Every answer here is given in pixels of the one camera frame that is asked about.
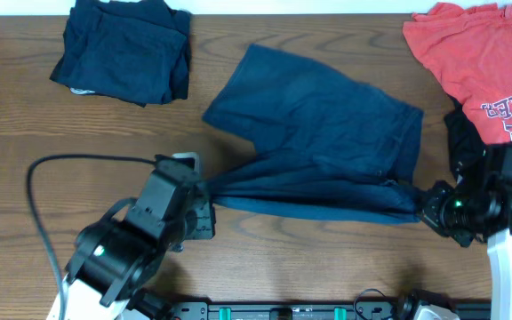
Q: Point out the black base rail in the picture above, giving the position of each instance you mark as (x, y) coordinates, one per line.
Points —
(417, 304)

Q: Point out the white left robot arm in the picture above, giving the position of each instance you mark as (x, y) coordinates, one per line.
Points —
(119, 253)

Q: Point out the red printed t-shirt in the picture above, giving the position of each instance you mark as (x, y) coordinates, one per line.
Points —
(469, 51)

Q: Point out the blue denim shorts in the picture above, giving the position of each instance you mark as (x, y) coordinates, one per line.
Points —
(327, 147)

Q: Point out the black garment under red shirt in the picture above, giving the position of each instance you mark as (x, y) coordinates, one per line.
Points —
(464, 143)

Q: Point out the folded black garment with print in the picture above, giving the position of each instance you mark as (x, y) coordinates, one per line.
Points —
(55, 78)

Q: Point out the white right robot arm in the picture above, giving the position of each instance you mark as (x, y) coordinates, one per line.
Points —
(477, 215)

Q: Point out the folded navy garment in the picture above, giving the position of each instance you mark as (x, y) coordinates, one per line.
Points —
(138, 52)

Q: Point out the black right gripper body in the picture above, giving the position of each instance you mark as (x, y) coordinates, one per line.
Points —
(451, 213)

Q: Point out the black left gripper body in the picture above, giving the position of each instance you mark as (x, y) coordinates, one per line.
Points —
(200, 217)

